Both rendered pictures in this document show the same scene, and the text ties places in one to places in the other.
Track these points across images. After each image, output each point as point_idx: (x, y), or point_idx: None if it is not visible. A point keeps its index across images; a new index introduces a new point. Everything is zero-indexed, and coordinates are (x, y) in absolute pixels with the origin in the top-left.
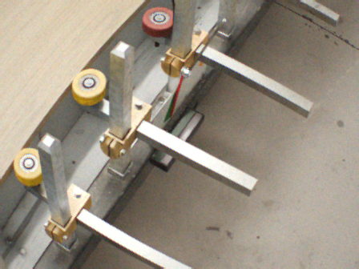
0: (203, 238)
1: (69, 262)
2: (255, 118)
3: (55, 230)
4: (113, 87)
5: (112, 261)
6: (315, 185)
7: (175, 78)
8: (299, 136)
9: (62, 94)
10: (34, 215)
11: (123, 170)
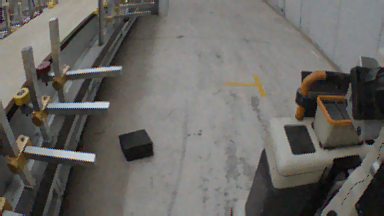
0: (137, 78)
1: (112, 33)
2: (136, 57)
3: (109, 17)
4: None
5: (113, 92)
6: (165, 60)
7: None
8: (152, 55)
9: None
10: (95, 41)
11: (118, 19)
